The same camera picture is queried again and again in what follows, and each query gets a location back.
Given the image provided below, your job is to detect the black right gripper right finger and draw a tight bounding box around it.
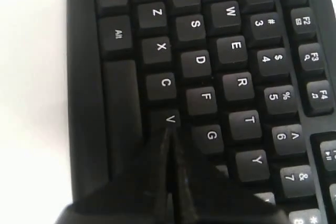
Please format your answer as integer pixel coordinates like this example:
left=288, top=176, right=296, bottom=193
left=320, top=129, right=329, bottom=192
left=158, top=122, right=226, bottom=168
left=169, top=128, right=289, bottom=223

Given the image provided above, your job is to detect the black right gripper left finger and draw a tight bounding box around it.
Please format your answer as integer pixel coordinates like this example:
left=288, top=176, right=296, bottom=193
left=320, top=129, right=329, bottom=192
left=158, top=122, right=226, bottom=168
left=56, top=127, right=173, bottom=223

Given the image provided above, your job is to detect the black Acer keyboard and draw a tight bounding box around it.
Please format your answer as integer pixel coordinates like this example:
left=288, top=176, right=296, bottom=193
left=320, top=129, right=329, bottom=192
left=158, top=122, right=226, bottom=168
left=66, top=0, right=335, bottom=223

